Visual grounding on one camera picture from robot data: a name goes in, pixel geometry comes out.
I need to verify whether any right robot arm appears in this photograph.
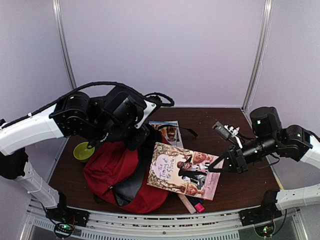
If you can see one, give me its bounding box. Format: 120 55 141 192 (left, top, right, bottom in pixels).
208 106 320 221

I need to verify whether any white dog cover book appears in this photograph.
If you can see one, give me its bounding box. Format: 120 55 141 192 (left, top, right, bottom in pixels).
149 120 184 148

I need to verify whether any beige highlighter marker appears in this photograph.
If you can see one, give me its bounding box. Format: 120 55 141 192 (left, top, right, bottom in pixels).
177 193 197 214

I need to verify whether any right aluminium frame post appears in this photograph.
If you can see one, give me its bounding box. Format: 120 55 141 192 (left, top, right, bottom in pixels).
241 0 274 113

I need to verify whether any red student backpack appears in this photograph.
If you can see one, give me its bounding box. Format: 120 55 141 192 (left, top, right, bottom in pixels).
83 129 169 214

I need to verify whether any illustrated Taming Shrew book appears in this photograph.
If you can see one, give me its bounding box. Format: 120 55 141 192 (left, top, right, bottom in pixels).
147 142 220 201

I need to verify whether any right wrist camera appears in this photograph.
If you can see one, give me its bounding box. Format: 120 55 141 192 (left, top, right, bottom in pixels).
212 121 243 149

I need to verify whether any left aluminium frame post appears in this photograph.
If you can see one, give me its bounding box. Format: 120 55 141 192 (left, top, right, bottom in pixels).
52 0 77 90

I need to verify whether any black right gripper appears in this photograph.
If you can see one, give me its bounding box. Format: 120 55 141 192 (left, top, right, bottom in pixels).
208 133 278 175

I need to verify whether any front aluminium rail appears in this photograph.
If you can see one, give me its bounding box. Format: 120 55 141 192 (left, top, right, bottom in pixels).
19 197 308 240

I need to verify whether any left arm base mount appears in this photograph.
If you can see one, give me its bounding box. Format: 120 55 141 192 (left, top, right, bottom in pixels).
45 207 90 227

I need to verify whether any pink black highlighter marker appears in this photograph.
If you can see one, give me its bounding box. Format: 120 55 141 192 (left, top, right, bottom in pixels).
192 199 205 213

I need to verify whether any aluminium frame post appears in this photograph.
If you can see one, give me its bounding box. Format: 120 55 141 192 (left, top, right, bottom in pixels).
241 0 274 113
52 0 77 90

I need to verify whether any lime green bowl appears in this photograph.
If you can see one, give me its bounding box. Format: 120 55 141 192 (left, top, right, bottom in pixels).
73 141 96 163

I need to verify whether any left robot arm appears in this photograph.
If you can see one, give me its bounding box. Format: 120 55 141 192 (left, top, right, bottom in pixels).
0 82 175 222

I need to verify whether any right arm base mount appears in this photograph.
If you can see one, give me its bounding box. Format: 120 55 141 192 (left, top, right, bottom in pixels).
238 206 282 227

